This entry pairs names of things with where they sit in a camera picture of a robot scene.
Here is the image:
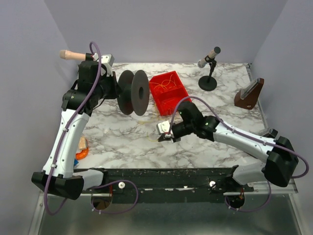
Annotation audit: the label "beige microphone on stand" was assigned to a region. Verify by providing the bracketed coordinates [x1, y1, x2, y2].
[59, 50, 94, 61]

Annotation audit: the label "brown wooden metronome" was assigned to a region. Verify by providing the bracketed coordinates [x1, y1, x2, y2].
[234, 78, 264, 110]

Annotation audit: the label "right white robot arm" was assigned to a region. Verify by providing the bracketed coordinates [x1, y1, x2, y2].
[156, 101, 299, 188]

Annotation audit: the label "orange tape dispenser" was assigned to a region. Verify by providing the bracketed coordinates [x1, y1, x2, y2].
[75, 136, 89, 161]

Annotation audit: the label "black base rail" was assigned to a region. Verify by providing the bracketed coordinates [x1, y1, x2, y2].
[83, 166, 255, 204]

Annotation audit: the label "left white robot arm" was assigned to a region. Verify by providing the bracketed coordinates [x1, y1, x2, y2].
[31, 61, 121, 200]

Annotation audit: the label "silver microphone on stand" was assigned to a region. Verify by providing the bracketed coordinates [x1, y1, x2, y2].
[197, 46, 222, 92]

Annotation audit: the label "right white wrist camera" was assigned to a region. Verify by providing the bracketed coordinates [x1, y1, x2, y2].
[156, 120, 172, 137]

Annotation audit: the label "red plastic bin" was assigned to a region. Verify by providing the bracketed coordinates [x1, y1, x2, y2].
[149, 71, 189, 116]

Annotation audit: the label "yellow cable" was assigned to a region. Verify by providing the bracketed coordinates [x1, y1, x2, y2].
[137, 102, 162, 143]

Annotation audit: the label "yellow wires in bin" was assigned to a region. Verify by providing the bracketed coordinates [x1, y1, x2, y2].
[150, 74, 178, 95]

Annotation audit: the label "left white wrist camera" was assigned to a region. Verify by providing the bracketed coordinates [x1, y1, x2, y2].
[101, 54, 114, 73]

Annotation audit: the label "grey cable spool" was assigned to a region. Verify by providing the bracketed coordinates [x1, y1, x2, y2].
[117, 70, 150, 116]

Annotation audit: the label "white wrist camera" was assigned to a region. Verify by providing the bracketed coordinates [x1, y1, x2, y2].
[101, 54, 114, 73]
[156, 120, 172, 137]

